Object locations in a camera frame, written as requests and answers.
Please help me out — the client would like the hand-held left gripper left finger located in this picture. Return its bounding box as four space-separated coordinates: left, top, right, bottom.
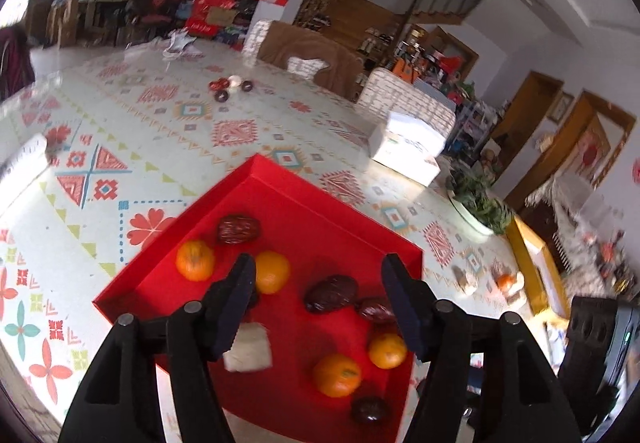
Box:
59 253 258 443

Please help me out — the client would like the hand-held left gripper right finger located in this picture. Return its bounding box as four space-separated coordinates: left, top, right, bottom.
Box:
381 253 584 443

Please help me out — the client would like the dried red date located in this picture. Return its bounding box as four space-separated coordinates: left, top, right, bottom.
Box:
216 214 262 245
304 274 359 314
355 296 398 325

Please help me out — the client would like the red cardboard box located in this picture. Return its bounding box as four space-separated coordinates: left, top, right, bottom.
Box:
92 153 425 443

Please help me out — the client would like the dark red date bottom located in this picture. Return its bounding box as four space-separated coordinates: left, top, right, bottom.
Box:
350 395 391 426

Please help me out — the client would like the yellow taped cardboard box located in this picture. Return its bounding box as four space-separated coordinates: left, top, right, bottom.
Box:
505 216 571 316

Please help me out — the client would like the potted green plant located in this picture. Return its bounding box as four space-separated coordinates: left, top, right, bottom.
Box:
445 173 516 236

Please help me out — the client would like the cabinet with fringed cloth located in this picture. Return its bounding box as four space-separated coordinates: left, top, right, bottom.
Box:
525 173 621 274

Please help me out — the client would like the white tissue box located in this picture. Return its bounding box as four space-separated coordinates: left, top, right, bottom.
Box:
367 110 446 186

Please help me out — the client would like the patterned tablecloth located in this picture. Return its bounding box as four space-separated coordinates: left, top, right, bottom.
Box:
0 38 566 443

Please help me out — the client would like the chair with patterned cover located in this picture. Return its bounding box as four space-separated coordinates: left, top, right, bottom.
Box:
356 67 457 134

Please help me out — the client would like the chair with brown cloth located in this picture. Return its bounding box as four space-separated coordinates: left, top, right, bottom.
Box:
242 20 366 99

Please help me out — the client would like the clear plastic bag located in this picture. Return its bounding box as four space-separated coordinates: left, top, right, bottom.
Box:
162 30 203 61

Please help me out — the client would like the red gift box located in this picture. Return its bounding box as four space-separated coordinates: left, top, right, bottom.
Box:
185 0 236 39

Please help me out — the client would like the wooden staircase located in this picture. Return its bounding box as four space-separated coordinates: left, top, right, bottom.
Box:
295 0 496 41

